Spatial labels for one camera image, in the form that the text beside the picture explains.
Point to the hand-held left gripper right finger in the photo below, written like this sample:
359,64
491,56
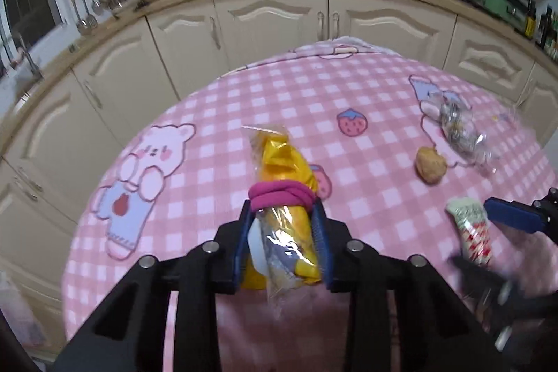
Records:
322,250

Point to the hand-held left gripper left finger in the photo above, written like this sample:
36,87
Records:
245,250

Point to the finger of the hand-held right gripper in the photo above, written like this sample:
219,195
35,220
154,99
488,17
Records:
479,274
510,215

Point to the red white checked wrapper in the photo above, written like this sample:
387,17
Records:
473,232

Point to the pink elastic hair band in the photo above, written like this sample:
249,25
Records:
279,193

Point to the yellow plastic snack bag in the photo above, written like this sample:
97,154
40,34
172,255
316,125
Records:
283,163

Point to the brown cookie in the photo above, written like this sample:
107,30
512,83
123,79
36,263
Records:
430,165

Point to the clear crumpled plastic wrapper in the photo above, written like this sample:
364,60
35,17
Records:
455,128

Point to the pink checked printed tablecloth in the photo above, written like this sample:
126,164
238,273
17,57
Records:
261,102

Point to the dark sauce bottle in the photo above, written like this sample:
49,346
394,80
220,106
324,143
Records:
530,21
544,30

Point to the cream kitchen cabinet unit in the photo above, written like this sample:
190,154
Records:
270,23

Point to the steel sink faucet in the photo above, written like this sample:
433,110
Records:
30,62

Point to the row of hanging kitchen utensils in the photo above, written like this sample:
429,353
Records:
93,6

